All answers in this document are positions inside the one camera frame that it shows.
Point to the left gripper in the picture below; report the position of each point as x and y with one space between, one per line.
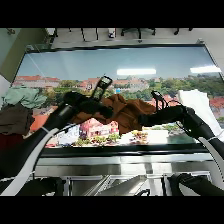
96 107

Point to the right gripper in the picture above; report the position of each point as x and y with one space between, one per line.
153 118

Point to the brown garment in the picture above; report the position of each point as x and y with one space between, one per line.
130 111

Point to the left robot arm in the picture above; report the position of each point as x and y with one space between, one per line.
30 143

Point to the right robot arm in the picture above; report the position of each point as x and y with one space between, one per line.
196 125

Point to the white garment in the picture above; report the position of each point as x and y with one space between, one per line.
196 101

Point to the dark grey-brown garment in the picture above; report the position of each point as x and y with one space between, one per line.
15 118

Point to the black office chair base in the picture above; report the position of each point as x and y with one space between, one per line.
138 31

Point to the dark red garment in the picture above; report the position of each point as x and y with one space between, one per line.
8 140

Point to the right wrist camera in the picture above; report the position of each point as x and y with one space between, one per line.
157 96

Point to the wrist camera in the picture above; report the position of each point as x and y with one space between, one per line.
157 96
104 82

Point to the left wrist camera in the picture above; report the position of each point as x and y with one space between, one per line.
104 82

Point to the silver frame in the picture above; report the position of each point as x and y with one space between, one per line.
133 160

